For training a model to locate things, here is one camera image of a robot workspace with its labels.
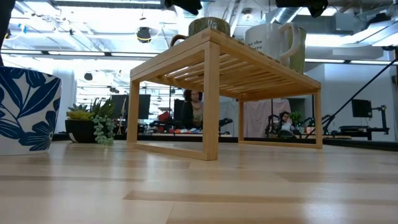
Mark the black background robot station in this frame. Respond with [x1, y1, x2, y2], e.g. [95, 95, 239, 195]
[338, 105, 390, 141]

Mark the person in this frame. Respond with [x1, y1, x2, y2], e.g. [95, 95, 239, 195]
[180, 89, 205, 130]
[277, 111, 295, 138]

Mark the leafy plant in floral pot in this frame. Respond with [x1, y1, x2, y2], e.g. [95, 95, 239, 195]
[0, 0, 62, 156]

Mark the brown coffee mug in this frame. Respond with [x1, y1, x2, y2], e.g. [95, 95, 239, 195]
[170, 17, 231, 47]

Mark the succulent plant in dark pot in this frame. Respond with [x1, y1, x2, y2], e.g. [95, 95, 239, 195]
[64, 96, 118, 146]

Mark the green coffee mug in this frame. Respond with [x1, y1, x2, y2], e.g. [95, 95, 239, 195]
[287, 26, 307, 75]

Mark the black ceiling dome camera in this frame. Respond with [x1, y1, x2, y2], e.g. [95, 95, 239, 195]
[136, 26, 152, 44]

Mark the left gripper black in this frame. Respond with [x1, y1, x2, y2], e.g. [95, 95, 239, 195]
[164, 0, 203, 16]

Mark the pink hanging cloth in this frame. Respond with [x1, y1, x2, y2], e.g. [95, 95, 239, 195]
[244, 98, 292, 138]

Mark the wooden slatted rack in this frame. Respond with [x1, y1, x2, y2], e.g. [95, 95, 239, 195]
[126, 27, 324, 162]

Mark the black computer monitor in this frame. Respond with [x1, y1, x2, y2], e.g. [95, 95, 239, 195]
[351, 98, 373, 118]
[110, 94, 152, 121]
[173, 98, 186, 121]

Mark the small green background plant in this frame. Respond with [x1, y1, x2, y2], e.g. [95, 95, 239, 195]
[289, 111, 304, 125]

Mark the white mug with black text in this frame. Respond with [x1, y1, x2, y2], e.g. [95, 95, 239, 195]
[244, 22, 301, 68]

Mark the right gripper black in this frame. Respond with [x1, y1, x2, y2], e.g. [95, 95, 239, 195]
[275, 0, 329, 18]

